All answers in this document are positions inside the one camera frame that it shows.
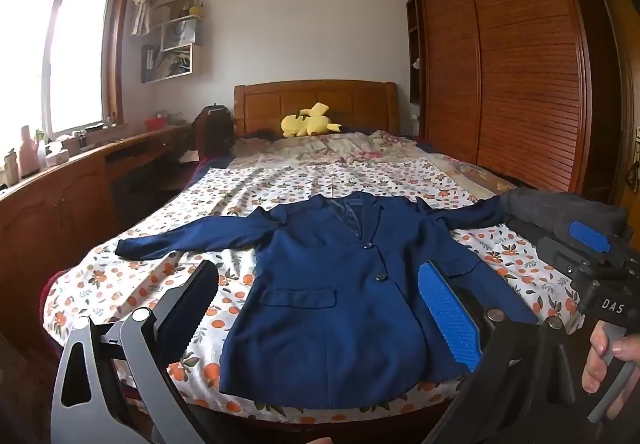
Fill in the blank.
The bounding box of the white wall shelf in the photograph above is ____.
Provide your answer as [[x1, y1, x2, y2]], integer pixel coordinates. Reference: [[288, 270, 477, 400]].
[[141, 0, 203, 84]]

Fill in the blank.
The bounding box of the wooden headboard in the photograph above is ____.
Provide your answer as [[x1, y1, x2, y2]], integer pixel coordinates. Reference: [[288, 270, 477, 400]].
[[233, 80, 401, 137]]

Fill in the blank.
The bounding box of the navy blue blazer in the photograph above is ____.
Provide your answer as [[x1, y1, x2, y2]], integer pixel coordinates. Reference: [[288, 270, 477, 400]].
[[115, 191, 541, 410]]

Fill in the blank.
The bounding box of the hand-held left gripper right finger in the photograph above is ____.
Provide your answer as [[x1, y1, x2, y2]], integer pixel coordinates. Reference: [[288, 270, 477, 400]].
[[417, 260, 590, 444]]

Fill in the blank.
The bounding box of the person's right hand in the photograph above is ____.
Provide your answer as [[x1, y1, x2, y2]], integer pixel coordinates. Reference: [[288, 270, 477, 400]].
[[581, 321, 640, 395]]

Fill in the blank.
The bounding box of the floral quilt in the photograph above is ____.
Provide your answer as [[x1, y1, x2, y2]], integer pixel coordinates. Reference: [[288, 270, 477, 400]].
[[232, 129, 516, 190]]

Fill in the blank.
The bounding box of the wooden framed window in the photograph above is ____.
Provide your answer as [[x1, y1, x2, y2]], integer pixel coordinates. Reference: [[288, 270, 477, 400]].
[[0, 0, 136, 145]]

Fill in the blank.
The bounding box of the yellow plush toy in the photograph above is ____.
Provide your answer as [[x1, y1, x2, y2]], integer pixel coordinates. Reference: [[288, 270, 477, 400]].
[[281, 102, 343, 139]]

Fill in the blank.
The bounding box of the orange print bed sheet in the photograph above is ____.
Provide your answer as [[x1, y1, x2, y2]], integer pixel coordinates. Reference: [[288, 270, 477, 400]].
[[42, 159, 588, 420]]

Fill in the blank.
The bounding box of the dark grey clothing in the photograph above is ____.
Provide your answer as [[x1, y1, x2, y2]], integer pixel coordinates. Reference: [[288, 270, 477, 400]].
[[500, 187, 628, 237]]

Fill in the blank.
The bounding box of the wooden slatted wardrobe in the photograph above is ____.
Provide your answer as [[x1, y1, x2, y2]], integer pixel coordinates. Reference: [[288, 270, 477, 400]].
[[402, 0, 606, 205]]

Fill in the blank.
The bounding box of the pink bottle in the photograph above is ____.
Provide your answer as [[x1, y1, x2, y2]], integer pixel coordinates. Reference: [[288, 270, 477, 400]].
[[18, 125, 38, 177]]

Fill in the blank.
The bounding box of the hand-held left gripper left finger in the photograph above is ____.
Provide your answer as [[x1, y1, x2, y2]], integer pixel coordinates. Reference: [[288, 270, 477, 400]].
[[50, 260, 219, 444]]

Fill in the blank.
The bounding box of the wooden desk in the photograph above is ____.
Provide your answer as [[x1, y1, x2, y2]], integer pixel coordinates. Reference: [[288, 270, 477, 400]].
[[0, 121, 201, 340]]

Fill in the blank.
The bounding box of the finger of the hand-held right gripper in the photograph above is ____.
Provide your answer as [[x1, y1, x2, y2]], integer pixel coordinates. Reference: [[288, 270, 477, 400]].
[[537, 235, 593, 277], [567, 219, 633, 257]]

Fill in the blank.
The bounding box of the wooden door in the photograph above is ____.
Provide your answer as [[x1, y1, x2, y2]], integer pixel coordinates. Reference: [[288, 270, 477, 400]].
[[582, 0, 640, 235]]

